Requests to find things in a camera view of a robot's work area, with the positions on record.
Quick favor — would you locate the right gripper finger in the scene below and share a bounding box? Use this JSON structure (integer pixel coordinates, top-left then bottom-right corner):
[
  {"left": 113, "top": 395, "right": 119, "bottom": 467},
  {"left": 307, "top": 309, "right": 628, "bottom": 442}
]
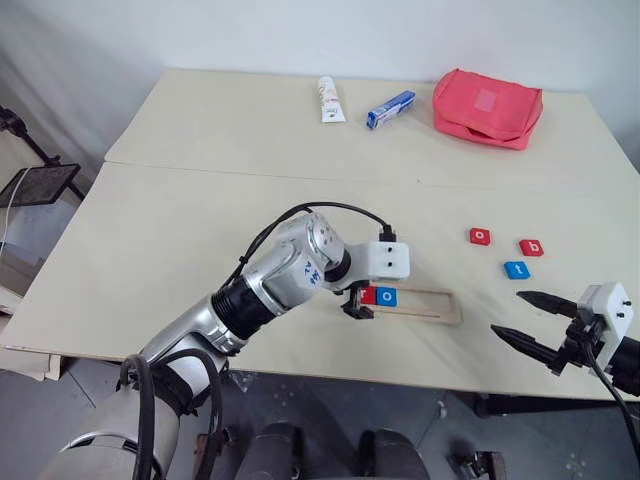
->
[
  {"left": 516, "top": 290, "right": 584, "bottom": 318},
  {"left": 490, "top": 324, "right": 561, "bottom": 369}
]

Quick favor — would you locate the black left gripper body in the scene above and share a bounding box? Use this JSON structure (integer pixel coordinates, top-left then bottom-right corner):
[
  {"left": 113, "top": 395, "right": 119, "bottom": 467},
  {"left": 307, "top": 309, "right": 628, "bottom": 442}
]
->
[{"left": 335, "top": 279, "right": 363, "bottom": 302}]

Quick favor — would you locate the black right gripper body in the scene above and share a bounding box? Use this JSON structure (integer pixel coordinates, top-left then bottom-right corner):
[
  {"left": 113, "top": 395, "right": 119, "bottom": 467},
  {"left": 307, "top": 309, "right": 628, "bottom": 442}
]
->
[{"left": 547, "top": 312, "right": 609, "bottom": 376}]

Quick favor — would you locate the blue letter t block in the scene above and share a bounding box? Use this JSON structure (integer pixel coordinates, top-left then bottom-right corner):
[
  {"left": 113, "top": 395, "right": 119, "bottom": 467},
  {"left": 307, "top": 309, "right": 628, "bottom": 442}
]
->
[{"left": 503, "top": 260, "right": 533, "bottom": 281}]

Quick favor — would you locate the long wooden tray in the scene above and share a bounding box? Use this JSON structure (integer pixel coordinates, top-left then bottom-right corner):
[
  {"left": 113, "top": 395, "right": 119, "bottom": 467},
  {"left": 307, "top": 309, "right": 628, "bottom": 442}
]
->
[{"left": 360, "top": 286, "right": 464, "bottom": 326}]

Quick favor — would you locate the dark rounded shape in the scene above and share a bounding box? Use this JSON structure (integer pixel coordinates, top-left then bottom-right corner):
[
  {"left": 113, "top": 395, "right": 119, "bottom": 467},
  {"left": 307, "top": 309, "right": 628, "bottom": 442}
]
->
[{"left": 238, "top": 422, "right": 304, "bottom": 480}]

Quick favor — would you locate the blue and white carton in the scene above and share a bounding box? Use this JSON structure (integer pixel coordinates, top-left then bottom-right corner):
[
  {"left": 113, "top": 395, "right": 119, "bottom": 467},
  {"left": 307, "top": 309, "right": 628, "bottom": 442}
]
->
[{"left": 367, "top": 90, "right": 418, "bottom": 130}]

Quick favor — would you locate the white toothpaste tube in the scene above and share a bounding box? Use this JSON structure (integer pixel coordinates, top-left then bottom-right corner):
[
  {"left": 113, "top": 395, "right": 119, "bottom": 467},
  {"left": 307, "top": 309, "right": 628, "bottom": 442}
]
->
[{"left": 317, "top": 75, "right": 347, "bottom": 125}]

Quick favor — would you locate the red fabric pouch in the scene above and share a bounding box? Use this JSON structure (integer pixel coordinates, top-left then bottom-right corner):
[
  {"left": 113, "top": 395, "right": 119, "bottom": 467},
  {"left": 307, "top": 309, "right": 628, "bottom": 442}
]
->
[{"left": 432, "top": 69, "right": 544, "bottom": 151}]

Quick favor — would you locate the black tablet on stand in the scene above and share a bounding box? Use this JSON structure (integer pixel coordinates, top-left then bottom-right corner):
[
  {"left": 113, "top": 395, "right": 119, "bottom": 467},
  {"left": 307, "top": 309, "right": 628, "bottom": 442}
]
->
[{"left": 0, "top": 163, "right": 82, "bottom": 209}]

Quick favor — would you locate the black tripod stand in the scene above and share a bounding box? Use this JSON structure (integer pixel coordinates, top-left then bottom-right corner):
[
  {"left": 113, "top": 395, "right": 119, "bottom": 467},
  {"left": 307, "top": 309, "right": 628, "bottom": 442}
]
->
[{"left": 0, "top": 106, "right": 86, "bottom": 202}]

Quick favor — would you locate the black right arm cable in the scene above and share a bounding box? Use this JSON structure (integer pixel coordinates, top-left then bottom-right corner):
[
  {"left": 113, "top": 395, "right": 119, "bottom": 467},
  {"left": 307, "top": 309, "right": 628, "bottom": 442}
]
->
[{"left": 584, "top": 344, "right": 640, "bottom": 436}]

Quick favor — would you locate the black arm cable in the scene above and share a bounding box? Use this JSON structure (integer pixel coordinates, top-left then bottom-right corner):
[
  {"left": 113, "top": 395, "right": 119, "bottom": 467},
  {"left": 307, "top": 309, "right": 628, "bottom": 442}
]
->
[
  {"left": 117, "top": 201, "right": 399, "bottom": 480},
  {"left": 584, "top": 344, "right": 640, "bottom": 436}
]

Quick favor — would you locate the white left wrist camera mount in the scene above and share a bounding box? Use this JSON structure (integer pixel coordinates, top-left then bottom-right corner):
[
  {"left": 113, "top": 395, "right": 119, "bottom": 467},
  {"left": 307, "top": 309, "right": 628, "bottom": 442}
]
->
[{"left": 344, "top": 241, "right": 412, "bottom": 291}]

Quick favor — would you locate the black table frame bar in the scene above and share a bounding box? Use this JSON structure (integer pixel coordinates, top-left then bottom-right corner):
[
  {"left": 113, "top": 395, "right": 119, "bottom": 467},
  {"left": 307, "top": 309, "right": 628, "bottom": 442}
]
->
[{"left": 474, "top": 392, "right": 624, "bottom": 417}]

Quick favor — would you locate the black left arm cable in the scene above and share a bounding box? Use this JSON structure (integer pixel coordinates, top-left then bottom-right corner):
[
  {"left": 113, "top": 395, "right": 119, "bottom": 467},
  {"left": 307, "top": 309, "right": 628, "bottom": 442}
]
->
[{"left": 117, "top": 201, "right": 399, "bottom": 480}]

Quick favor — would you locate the thin white cable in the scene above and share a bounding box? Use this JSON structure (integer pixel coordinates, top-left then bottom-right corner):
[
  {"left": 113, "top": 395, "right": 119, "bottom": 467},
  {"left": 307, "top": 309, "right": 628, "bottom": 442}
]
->
[{"left": 0, "top": 169, "right": 27, "bottom": 254}]

